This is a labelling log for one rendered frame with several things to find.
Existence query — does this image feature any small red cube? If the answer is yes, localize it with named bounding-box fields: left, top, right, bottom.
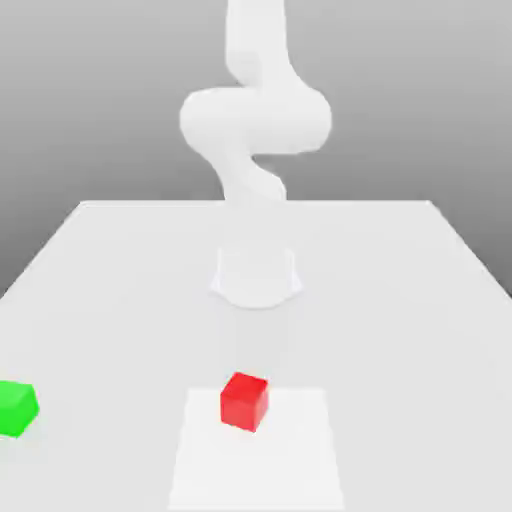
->
left=219, top=371, right=270, bottom=434

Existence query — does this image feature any small green cube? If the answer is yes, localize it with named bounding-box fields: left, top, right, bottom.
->
left=0, top=380, right=41, bottom=440

